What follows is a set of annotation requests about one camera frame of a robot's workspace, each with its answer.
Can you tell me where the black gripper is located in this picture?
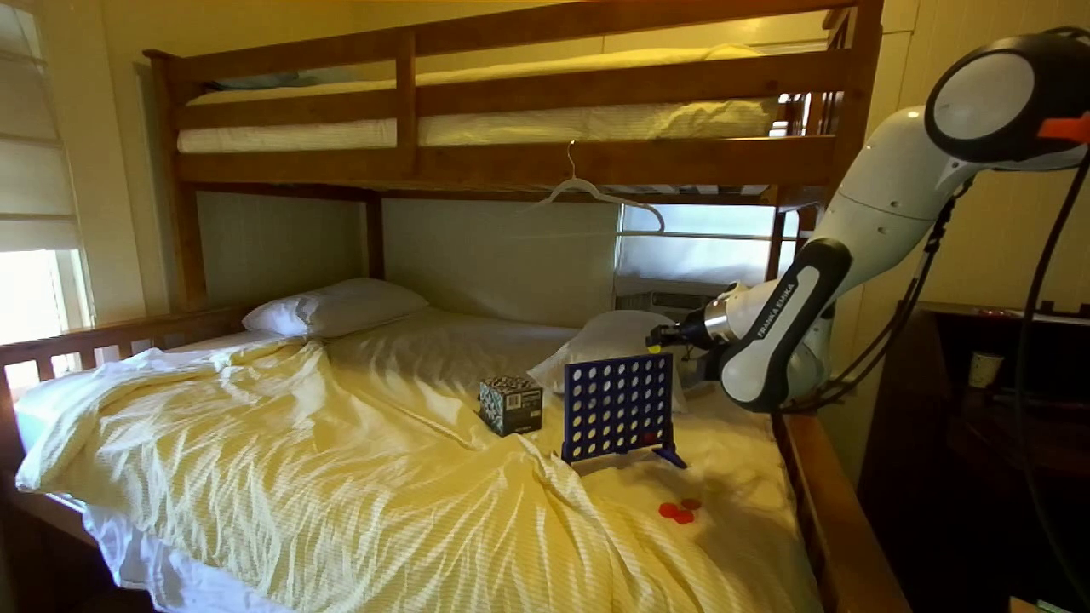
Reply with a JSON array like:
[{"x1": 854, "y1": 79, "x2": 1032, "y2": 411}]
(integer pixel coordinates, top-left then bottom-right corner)
[{"x1": 643, "y1": 313, "x2": 714, "y2": 351}]

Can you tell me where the blue connect four grid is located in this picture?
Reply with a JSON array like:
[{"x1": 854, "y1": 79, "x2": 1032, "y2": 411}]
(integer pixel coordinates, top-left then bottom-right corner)
[{"x1": 557, "y1": 351, "x2": 691, "y2": 472}]

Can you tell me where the bright window pane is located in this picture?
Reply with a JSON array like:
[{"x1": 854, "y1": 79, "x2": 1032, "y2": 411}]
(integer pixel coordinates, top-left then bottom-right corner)
[{"x1": 613, "y1": 200, "x2": 827, "y2": 313}]

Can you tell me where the white clothes hanger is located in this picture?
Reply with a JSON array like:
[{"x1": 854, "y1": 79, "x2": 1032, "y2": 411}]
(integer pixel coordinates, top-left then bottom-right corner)
[{"x1": 525, "y1": 141, "x2": 671, "y2": 237}]

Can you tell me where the black white patterned box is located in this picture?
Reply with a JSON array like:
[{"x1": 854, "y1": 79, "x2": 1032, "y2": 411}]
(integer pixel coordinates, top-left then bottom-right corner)
[{"x1": 474, "y1": 371, "x2": 549, "y2": 440}]

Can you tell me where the white bunk mattress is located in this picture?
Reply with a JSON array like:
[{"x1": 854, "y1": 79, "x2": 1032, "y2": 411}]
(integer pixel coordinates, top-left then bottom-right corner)
[{"x1": 172, "y1": 95, "x2": 783, "y2": 158}]

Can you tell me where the dark wooden dresser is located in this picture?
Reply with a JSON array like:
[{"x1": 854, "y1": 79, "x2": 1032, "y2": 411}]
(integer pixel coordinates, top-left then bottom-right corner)
[{"x1": 854, "y1": 296, "x2": 1090, "y2": 613}]

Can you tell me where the white cup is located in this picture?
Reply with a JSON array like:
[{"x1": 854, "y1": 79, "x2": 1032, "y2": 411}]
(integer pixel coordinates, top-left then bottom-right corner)
[{"x1": 967, "y1": 351, "x2": 1009, "y2": 394}]

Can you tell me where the flat white pillow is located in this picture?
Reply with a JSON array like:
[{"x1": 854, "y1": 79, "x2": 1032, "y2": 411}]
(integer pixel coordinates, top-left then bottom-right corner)
[{"x1": 239, "y1": 277, "x2": 433, "y2": 343}]

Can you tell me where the yellow bed sheet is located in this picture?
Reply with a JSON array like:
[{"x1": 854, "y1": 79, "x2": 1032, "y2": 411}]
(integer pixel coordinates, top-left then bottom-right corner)
[{"x1": 9, "y1": 310, "x2": 827, "y2": 613}]

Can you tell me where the white mattress sheet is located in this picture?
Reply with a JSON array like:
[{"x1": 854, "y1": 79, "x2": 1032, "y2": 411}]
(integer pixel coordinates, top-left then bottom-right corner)
[{"x1": 64, "y1": 494, "x2": 284, "y2": 613}]

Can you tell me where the window with white blind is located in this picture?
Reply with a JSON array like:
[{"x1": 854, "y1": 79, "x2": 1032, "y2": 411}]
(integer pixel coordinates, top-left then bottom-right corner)
[{"x1": 0, "y1": 0, "x2": 101, "y2": 351}]

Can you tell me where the wooden bunk bed frame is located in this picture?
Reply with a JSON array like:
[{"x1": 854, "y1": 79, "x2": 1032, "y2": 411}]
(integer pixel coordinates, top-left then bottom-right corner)
[{"x1": 0, "y1": 0, "x2": 911, "y2": 613}]

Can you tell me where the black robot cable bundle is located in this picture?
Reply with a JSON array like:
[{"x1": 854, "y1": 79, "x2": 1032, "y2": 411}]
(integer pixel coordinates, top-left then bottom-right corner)
[{"x1": 795, "y1": 146, "x2": 1090, "y2": 613}]

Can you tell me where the orange cable clip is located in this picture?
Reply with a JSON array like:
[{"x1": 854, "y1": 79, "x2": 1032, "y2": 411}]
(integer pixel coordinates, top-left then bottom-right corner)
[{"x1": 1036, "y1": 110, "x2": 1090, "y2": 146}]

